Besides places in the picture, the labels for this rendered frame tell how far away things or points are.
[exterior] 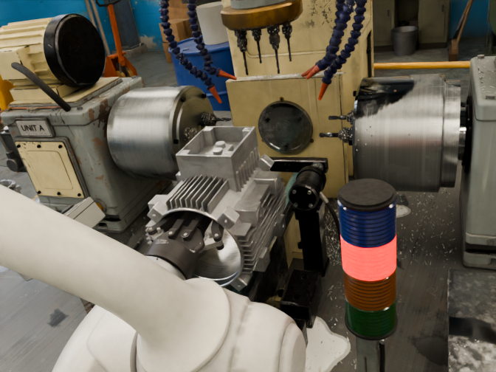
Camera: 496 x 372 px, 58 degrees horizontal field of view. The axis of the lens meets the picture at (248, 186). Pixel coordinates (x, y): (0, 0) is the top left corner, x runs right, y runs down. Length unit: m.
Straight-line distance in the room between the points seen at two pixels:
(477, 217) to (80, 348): 0.75
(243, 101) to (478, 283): 0.71
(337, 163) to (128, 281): 0.90
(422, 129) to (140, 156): 0.65
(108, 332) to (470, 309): 0.53
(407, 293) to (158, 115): 0.68
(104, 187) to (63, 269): 0.89
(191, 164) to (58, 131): 0.58
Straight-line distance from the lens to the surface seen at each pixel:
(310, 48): 1.25
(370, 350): 0.62
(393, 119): 0.93
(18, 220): 0.39
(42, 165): 1.35
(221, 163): 0.72
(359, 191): 0.49
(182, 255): 0.64
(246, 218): 0.70
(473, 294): 0.82
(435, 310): 0.95
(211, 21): 3.14
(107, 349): 0.53
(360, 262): 0.51
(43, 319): 1.14
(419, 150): 0.92
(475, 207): 0.97
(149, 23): 8.13
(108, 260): 0.38
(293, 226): 1.05
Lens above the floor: 1.47
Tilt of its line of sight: 29 degrees down
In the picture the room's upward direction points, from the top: 10 degrees counter-clockwise
